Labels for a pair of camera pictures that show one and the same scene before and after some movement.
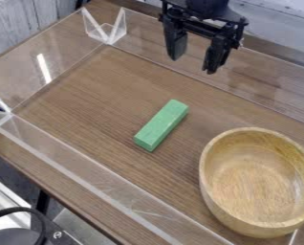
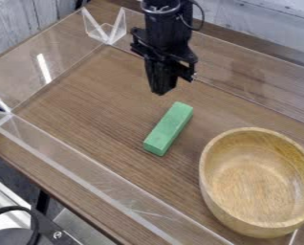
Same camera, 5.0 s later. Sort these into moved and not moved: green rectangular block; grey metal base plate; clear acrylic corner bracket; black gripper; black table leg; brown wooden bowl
Moved: green rectangular block; black gripper
Not moved: grey metal base plate; black table leg; clear acrylic corner bracket; brown wooden bowl
